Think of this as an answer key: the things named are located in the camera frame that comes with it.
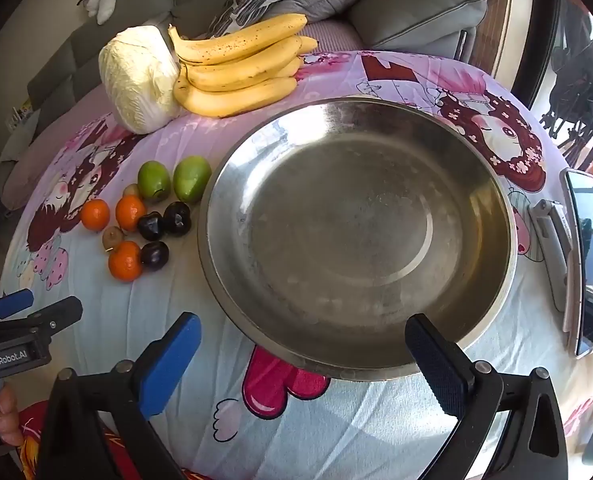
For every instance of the black stroller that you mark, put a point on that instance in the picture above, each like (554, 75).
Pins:
(581, 85)

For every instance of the pink printed blanket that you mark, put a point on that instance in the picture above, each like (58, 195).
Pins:
(276, 435)

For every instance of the green mango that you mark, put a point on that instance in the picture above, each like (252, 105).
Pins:
(191, 177)
(152, 180)

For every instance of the red patterned clothing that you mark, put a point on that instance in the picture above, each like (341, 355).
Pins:
(29, 440)

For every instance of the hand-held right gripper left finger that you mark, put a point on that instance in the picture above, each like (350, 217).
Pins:
(171, 365)

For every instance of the napa cabbage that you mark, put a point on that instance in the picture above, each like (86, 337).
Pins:
(136, 80)

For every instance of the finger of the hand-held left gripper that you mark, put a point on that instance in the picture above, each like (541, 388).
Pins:
(11, 302)
(59, 310)

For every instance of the smartphone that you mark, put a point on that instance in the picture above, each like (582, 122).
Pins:
(589, 260)

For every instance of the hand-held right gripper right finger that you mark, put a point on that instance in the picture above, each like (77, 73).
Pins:
(436, 370)

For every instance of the round metal bowl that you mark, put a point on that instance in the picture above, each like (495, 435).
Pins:
(351, 220)

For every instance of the dark purple plum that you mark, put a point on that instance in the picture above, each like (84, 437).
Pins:
(150, 226)
(155, 256)
(176, 217)

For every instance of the yellow banana bunch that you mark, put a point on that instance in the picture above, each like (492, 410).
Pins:
(236, 75)

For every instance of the brown kiwi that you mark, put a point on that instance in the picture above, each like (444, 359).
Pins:
(112, 237)

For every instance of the pink sofa seat cover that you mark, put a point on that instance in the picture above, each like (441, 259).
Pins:
(41, 155)

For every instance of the white phone stand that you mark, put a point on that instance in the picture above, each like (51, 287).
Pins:
(551, 250)

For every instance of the grey leather cushion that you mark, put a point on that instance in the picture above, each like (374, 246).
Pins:
(416, 15)

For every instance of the grey sofa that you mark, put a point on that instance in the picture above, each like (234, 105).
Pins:
(76, 55)

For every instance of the orange tangerine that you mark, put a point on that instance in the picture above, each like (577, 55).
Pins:
(125, 261)
(95, 215)
(130, 212)

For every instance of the person's left hand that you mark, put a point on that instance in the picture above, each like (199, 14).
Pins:
(9, 415)

